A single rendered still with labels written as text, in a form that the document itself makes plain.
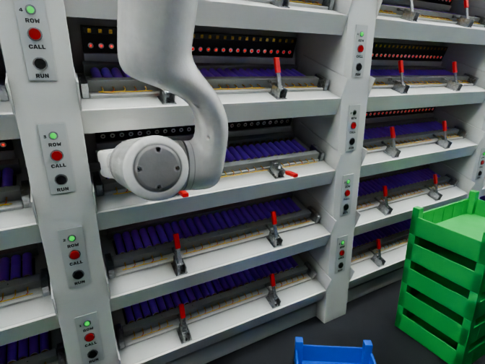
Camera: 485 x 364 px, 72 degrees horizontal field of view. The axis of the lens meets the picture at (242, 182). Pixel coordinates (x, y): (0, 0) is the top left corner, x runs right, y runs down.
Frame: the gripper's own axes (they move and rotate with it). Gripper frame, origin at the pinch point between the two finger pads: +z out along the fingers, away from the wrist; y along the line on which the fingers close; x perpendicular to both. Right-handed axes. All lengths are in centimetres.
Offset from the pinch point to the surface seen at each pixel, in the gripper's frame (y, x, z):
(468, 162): -124, 15, -2
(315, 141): -53, 1, 2
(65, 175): 10.7, 0.9, -7.4
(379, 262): -78, 44, 2
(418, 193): -102, 24, 4
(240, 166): -26.8, 4.5, -1.6
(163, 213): -6.2, 11.8, -4.0
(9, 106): 17.1, -11.3, -6.7
